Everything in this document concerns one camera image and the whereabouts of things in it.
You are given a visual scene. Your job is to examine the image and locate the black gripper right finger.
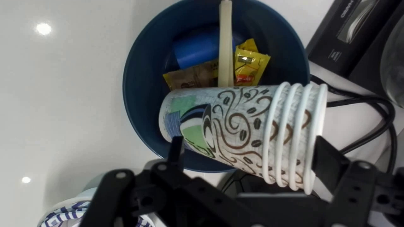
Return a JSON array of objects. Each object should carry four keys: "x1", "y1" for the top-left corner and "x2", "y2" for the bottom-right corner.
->
[{"x1": 312, "y1": 136, "x2": 349, "y2": 193}]

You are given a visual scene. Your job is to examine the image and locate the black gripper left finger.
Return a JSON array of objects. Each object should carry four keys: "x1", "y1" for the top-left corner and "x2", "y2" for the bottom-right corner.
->
[{"x1": 168, "y1": 136, "x2": 184, "y2": 170}]

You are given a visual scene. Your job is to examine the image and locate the patterned paper cups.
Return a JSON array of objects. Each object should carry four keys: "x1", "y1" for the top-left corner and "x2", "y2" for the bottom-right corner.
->
[{"x1": 158, "y1": 82, "x2": 328, "y2": 194}]

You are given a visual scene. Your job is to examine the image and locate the dark blue bowl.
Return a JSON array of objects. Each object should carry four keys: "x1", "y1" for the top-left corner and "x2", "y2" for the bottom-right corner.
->
[{"x1": 122, "y1": 0, "x2": 310, "y2": 158}]

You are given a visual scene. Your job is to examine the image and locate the blue patterned white bowl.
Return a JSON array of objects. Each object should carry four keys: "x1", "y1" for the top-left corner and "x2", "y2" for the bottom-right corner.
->
[{"x1": 35, "y1": 187, "x2": 164, "y2": 227}]

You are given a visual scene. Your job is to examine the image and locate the brown paper packet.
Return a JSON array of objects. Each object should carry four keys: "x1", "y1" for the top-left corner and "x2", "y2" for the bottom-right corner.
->
[{"x1": 163, "y1": 61, "x2": 218, "y2": 90}]

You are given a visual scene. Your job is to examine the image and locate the blue packet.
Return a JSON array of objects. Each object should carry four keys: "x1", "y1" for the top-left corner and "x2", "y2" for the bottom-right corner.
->
[{"x1": 173, "y1": 27, "x2": 218, "y2": 68}]

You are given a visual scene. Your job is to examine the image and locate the yellow sauce packet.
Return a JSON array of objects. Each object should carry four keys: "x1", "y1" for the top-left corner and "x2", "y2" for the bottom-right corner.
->
[{"x1": 233, "y1": 38, "x2": 271, "y2": 86}]

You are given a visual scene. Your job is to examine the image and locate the black appliance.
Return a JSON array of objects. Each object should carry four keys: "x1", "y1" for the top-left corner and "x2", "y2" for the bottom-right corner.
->
[{"x1": 307, "y1": 0, "x2": 404, "y2": 107}]

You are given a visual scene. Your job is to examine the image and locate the black power cable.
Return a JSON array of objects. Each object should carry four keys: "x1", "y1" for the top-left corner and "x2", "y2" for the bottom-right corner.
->
[{"x1": 309, "y1": 75, "x2": 399, "y2": 174}]

